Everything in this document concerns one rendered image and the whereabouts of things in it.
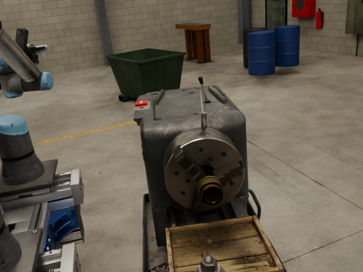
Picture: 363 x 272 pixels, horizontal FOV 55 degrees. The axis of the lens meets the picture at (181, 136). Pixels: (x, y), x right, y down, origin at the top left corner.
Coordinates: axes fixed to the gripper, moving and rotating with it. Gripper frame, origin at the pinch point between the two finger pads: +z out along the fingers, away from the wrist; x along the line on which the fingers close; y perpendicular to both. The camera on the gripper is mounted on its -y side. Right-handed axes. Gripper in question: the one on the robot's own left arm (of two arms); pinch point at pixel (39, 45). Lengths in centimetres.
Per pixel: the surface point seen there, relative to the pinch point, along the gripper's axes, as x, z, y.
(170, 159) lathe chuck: 73, -48, 31
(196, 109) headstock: 80, -16, 22
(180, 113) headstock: 73, -20, 23
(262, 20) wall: 207, 1079, 56
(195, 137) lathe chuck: 82, -44, 24
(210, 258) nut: 91, -102, 28
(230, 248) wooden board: 98, -64, 57
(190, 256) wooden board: 84, -68, 59
